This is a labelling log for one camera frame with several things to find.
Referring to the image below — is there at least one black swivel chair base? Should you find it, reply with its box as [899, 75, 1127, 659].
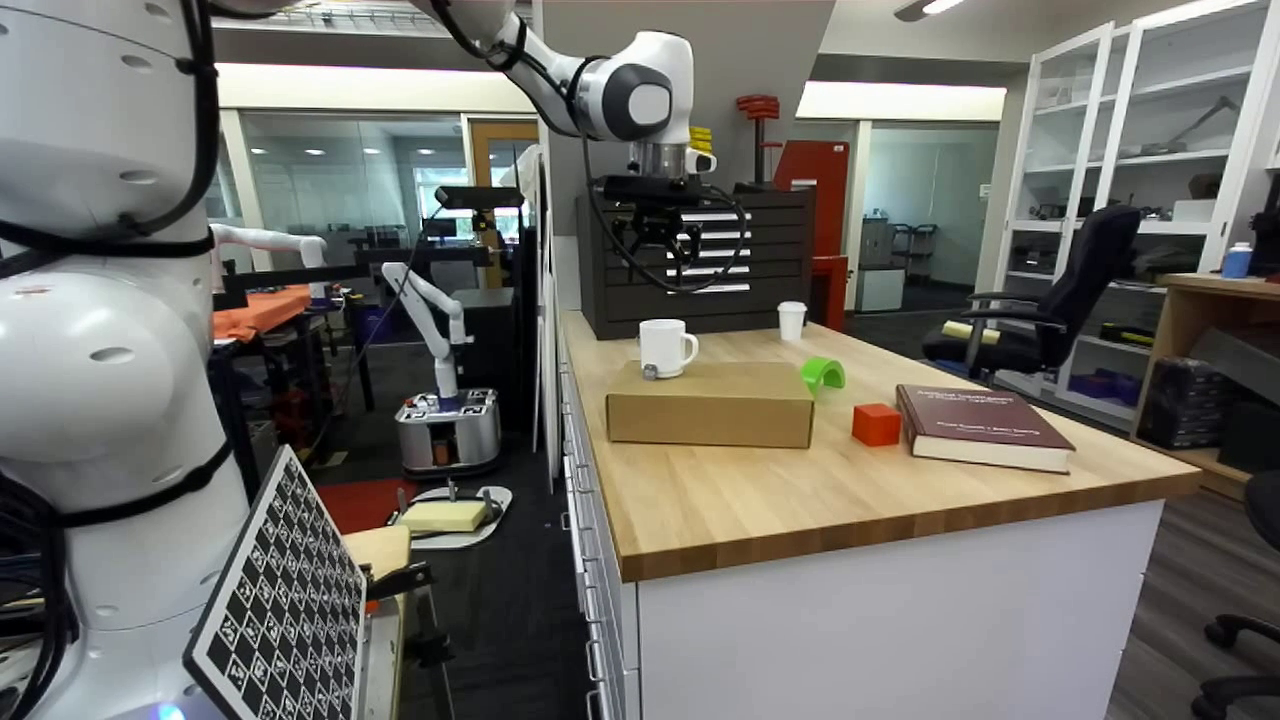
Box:
[1189, 472, 1280, 720]

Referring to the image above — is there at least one grey shelf cart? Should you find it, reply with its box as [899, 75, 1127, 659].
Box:
[992, 277, 1172, 441]

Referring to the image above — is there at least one white workbench cabinet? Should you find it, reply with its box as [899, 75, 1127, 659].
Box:
[555, 316, 1172, 720]

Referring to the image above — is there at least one black office chair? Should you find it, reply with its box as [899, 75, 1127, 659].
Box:
[923, 203, 1150, 385]

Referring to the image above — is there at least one flat brown cardboard box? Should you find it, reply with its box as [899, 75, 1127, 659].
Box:
[599, 360, 820, 454]

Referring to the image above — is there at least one orange block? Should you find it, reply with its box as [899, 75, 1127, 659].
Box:
[847, 402, 908, 454]

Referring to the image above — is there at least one black tool chest with drawers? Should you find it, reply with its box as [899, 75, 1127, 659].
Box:
[577, 179, 820, 341]

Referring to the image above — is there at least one maroon hardcover book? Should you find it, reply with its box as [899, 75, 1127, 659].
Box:
[894, 381, 1080, 482]

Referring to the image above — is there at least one black box under desk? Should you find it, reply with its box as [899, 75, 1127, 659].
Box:
[1138, 357, 1225, 454]

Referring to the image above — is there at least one black horizontal bar fixture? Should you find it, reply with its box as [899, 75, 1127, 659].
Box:
[433, 183, 530, 211]

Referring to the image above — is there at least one red fixture on pole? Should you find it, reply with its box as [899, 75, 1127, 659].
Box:
[731, 92, 786, 191]

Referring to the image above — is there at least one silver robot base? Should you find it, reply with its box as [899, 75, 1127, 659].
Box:
[392, 385, 504, 482]

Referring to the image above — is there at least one small white box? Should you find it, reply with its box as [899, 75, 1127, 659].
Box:
[857, 265, 914, 316]

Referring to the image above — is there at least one checkered calibration board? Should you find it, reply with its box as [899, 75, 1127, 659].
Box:
[181, 444, 371, 720]

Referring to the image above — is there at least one wooden shelf desk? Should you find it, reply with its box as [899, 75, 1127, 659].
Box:
[1146, 271, 1280, 503]

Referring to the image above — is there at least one beige foam block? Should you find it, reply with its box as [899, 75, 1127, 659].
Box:
[402, 495, 498, 542]
[340, 523, 416, 583]

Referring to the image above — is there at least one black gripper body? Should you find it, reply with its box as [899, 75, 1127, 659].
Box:
[637, 166, 718, 229]

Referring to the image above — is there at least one orange cloth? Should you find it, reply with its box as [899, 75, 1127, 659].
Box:
[214, 286, 319, 350]

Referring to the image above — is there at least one blue cup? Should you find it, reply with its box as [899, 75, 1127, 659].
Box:
[1219, 236, 1259, 286]

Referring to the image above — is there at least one white ceramic mug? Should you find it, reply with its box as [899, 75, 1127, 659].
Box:
[637, 316, 705, 385]

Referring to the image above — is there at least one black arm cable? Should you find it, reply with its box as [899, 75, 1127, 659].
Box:
[426, 0, 671, 296]

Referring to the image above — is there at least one red cabinet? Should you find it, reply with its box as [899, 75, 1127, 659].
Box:
[771, 135, 857, 337]

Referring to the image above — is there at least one green curved plastic piece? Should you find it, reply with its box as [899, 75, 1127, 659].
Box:
[800, 354, 847, 395]

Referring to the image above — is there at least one white open shelving unit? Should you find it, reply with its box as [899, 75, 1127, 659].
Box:
[998, 0, 1280, 291]

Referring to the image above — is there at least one ceiling light fixture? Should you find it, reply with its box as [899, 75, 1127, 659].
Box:
[894, 0, 973, 28]

